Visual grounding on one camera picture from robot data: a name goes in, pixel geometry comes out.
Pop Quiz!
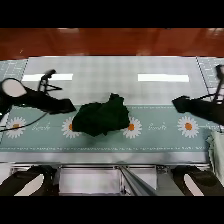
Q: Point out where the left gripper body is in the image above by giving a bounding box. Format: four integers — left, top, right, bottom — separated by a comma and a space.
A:
46, 97, 77, 116

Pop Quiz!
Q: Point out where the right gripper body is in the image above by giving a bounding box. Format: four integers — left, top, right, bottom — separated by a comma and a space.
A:
171, 95, 198, 114

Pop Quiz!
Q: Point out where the dark green T-shirt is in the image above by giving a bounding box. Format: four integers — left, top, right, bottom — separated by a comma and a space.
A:
71, 92, 131, 137

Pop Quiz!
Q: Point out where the pale green garment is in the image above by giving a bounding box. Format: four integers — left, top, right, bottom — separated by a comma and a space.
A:
205, 129, 224, 196

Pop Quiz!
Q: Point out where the black cable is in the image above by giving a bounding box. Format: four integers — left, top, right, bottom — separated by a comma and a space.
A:
0, 111, 49, 133

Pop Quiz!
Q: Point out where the silver frame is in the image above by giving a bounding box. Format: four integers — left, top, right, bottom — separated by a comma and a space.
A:
0, 161, 224, 197

